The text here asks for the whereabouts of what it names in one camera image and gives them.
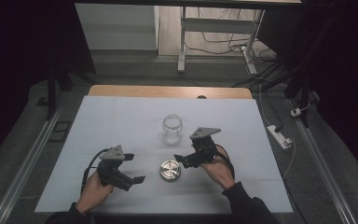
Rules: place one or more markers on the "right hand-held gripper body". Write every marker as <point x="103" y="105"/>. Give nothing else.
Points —
<point x="204" y="149"/>

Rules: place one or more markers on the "person's right hand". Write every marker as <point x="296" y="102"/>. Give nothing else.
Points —
<point x="219" y="172"/>

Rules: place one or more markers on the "white power strip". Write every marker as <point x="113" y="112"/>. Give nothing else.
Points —
<point x="279" y="136"/>

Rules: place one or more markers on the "white desk frame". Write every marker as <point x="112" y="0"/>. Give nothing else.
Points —
<point x="217" y="25"/>

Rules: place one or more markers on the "clear glass jar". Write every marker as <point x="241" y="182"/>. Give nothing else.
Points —
<point x="172" y="133"/>

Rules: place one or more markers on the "black stand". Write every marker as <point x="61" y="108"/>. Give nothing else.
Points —
<point x="52" y="90"/>

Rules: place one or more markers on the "small white adapter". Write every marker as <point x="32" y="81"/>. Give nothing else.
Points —
<point x="296" y="112"/>

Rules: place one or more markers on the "round metal jar lid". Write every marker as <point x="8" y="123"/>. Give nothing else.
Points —
<point x="170" y="170"/>

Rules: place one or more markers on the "metal floor rail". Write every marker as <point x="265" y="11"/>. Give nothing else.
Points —
<point x="323" y="168"/>
<point x="28" y="165"/>

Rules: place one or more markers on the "wooden table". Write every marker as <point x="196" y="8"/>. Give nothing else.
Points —
<point x="155" y="91"/>

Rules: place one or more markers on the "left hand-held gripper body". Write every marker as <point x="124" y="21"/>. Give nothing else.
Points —
<point x="112" y="153"/>

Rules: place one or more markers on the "person's left hand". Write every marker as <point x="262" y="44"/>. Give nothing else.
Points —
<point x="93" y="194"/>

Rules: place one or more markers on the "black curtain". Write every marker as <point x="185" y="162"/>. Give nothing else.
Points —
<point x="341" y="68"/>
<point x="18" y="62"/>

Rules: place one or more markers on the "white board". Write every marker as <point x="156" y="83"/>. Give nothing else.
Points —
<point x="121" y="124"/>

